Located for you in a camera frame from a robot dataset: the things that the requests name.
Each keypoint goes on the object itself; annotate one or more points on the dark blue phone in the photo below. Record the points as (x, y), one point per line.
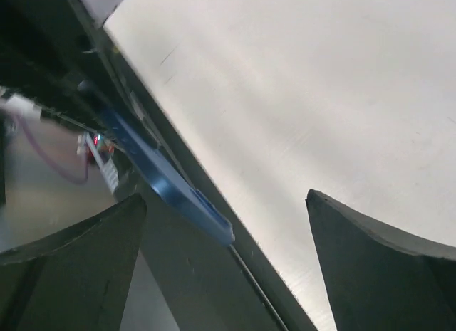
(167, 183)

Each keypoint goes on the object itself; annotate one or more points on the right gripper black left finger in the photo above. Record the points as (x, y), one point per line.
(77, 278)

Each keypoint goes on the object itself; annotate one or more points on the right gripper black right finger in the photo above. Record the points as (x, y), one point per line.
(377, 276)

